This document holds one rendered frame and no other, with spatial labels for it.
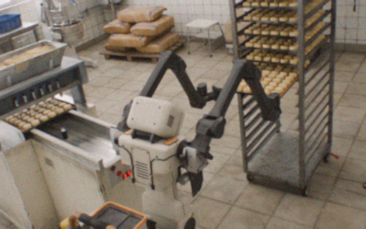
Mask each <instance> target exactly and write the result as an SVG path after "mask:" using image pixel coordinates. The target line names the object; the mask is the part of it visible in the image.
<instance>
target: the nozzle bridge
mask: <svg viewBox="0 0 366 229"><path fill-rule="evenodd" d="M59 75H60V77H59ZM50 78H51V79H52V82H53V88H52V90H53V91H52V92H50V91H49V88H48V82H50V85H51V87H52V82H51V79H50ZM57 78H58V80H59V83H60V78H61V85H60V88H58V87H57V82H56V79H57ZM42 81H43V82H44V85H45V92H44V93H45V95H41V92H40V87H39V86H41V87H42V88H43V89H44V85H43V83H42ZM87 82H89V79H88V75H87V72H86V67H85V62H84V61H83V60H77V59H74V58H71V57H65V56H63V59H62V63H61V66H58V67H56V68H53V69H50V70H48V71H45V73H42V74H39V75H37V76H34V77H32V78H29V79H27V80H24V81H21V82H20V83H16V85H13V86H10V87H8V88H5V89H2V90H0V121H1V120H3V119H5V118H8V117H10V116H12V115H14V114H17V113H19V112H21V111H23V110H26V109H28V108H29V107H31V106H34V105H36V104H38V103H40V102H43V101H45V100H47V99H49V98H52V97H54V95H57V94H60V93H62V92H64V91H66V90H69V89H70V90H71V94H72V99H73V101H74V102H78V103H81V104H84V103H85V102H86V97H85V93H84V90H83V86H82V84H83V85H85V83H87ZM34 85H35V87H36V90H35V88H34ZM25 89H26V91H27V94H26V91H25ZM32 89H33V90H34V92H35V93H36V91H37V94H36V98H37V99H35V100H34V99H33V96H32V91H31V90H32ZM16 93H17V94H18V97H19V100H20V102H19V105H20V106H19V107H16V106H15V103H14V99H13V98H14V97H15V98H16V100H17V102H18V99H17V95H16ZM22 93H25V95H26V97H27V95H28V99H27V101H28V103H25V102H24V99H23V94H22ZM0 145H1V144H0Z"/></svg>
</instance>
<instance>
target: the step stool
mask: <svg viewBox="0 0 366 229"><path fill-rule="evenodd" d="M217 24H218V25H219V27H220V31H221V32H215V31H209V28H210V27H212V26H214V25H217ZM188 27H197V28H200V32H201V33H199V34H198V35H197V36H196V37H194V38H203V40H204V42H205V39H208V42H209V49H210V57H212V54H211V46H210V43H212V42H214V41H217V40H218V39H220V38H222V37H223V39H224V42H225V45H226V40H225V38H224V32H222V29H221V26H220V23H219V21H218V20H203V19H197V20H194V21H192V22H191V23H189V24H186V29H187V48H188V54H190V53H189V41H190V40H192V39H194V38H192V39H189V37H188ZM201 28H205V29H208V30H207V31H204V32H202V31H201ZM210 39H215V40H213V41H211V42H210ZM205 45H207V43H206V42H205Z"/></svg>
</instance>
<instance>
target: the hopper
mask: <svg viewBox="0 0 366 229"><path fill-rule="evenodd" d="M66 46H67V44H63V43H57V42H52V41H47V40H44V41H40V42H37V43H34V44H32V45H28V46H25V48H21V49H19V50H15V51H13V52H9V53H7V54H4V55H0V64H3V62H4V61H5V60H6V59H12V60H15V59H19V58H20V57H21V56H24V55H26V52H28V51H32V50H33V49H35V48H40V49H42V48H51V49H52V50H51V51H48V52H46V53H42V54H40V55H37V56H35V57H32V58H29V59H26V60H25V61H23V62H19V63H17V64H13V65H12V66H8V67H5V68H3V69H0V90H2V89H5V88H8V87H10V86H13V85H16V83H20V82H21V81H24V80H27V79H29V78H32V77H34V76H37V75H39V74H42V73H45V71H48V70H50V69H53V68H56V67H58V66H61V63H62V59H63V56H64V52H65V48H66Z"/></svg>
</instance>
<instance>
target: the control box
mask: <svg viewBox="0 0 366 229"><path fill-rule="evenodd" d="M113 165H114V166H115V170H114V171H113V172H112V171H111V167H112V166H113ZM104 167H105V169H104V172H105V176H106V179H107V184H108V187H110V188H113V187H114V186H116V185H117V184H119V183H120V182H121V181H122V180H124V174H126V177H125V178H127V177H129V173H128V172H130V171H131V172H130V173H131V174H132V170H131V166H130V165H127V164H122V161H121V156H117V157H116V158H115V159H113V160H112V161H110V162H109V163H107V164H105V165H104ZM119 171H121V172H122V175H121V176H118V172H119Z"/></svg>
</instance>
